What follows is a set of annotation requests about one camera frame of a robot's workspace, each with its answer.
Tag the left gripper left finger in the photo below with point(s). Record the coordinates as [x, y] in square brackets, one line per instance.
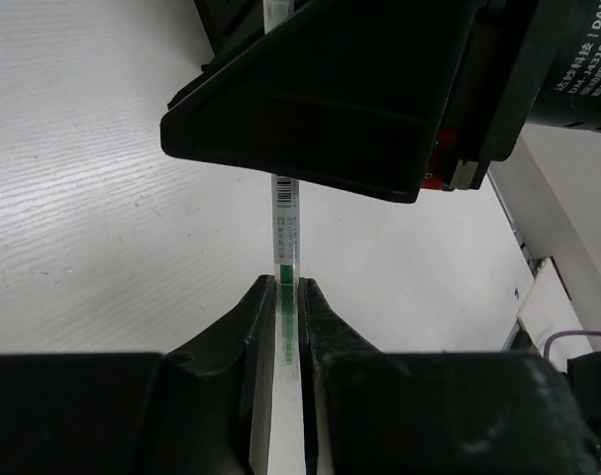
[184, 412]

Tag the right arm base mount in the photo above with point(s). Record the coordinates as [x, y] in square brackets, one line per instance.
[547, 324]

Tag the green pen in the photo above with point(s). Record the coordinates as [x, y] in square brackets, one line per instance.
[286, 231]

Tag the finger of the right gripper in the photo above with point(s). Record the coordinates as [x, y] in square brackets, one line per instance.
[347, 94]
[235, 30]

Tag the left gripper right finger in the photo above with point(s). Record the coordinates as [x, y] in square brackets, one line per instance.
[372, 412]

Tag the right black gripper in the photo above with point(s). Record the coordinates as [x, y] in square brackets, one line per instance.
[524, 62]

